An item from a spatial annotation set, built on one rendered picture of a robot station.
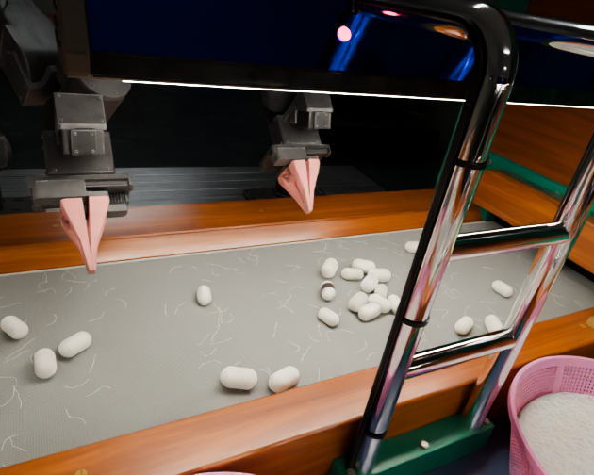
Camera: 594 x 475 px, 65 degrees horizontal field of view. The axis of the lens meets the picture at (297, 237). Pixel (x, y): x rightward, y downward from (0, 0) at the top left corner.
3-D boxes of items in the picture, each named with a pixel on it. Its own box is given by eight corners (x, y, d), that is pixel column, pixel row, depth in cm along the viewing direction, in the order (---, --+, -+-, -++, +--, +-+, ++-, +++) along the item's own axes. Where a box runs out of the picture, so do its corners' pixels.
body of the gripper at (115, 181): (134, 188, 51) (124, 129, 53) (28, 192, 47) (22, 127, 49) (128, 210, 57) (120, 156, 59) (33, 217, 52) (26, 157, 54)
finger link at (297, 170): (345, 201, 71) (330, 147, 74) (305, 204, 68) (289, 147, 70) (325, 218, 77) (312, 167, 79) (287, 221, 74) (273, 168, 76)
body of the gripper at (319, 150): (333, 155, 74) (321, 114, 75) (274, 155, 69) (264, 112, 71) (316, 173, 79) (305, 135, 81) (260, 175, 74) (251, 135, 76)
